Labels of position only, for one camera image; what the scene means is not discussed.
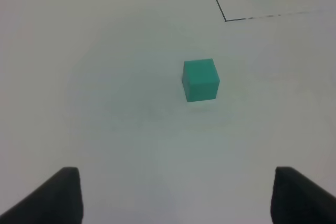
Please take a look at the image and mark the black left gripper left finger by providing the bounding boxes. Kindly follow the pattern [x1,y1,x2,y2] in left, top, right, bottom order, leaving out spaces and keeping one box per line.
[1,167,84,223]

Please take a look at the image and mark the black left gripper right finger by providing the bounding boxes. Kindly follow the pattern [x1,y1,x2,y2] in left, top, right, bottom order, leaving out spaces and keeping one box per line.
[270,167,335,224]

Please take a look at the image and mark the teal cube block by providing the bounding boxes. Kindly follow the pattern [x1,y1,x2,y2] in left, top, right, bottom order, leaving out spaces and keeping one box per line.
[182,59,220,102]

